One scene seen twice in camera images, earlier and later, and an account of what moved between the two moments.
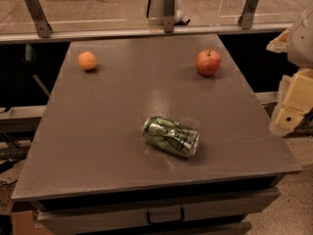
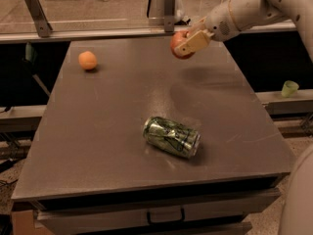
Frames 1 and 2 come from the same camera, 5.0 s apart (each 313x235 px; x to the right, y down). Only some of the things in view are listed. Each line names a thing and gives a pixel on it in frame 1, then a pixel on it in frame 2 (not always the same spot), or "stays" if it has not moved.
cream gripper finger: (295, 101) to (194, 43)
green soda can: (171, 136) stays
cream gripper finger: (281, 43) to (199, 26)
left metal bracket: (43, 26) stays
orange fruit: (87, 60) stays
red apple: (208, 62) to (178, 38)
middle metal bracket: (169, 9) stays
